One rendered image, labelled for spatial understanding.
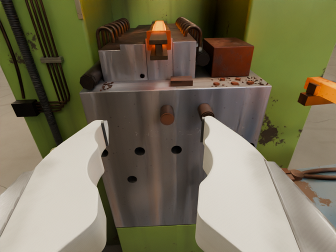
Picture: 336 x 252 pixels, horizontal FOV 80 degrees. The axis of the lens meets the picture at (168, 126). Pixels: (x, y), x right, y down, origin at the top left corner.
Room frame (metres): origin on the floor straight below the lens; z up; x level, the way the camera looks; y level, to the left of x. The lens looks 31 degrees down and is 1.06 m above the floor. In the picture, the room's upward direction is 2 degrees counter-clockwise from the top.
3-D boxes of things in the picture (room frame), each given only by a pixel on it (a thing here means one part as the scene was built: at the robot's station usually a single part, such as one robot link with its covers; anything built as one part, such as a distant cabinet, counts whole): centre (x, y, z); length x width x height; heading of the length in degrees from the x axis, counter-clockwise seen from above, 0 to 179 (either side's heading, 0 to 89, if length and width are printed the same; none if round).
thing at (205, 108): (0.35, -0.08, 0.87); 0.04 x 0.03 x 0.03; 1
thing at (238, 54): (0.50, -0.14, 0.95); 0.12 x 0.09 x 0.07; 1
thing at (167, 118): (0.35, 0.00, 0.87); 0.04 x 0.03 x 0.03; 1
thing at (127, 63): (0.64, 0.04, 0.96); 0.42 x 0.20 x 0.09; 1
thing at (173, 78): (0.40, -0.03, 0.92); 0.04 x 0.03 x 0.01; 88
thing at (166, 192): (0.65, -0.01, 0.69); 0.56 x 0.38 x 0.45; 1
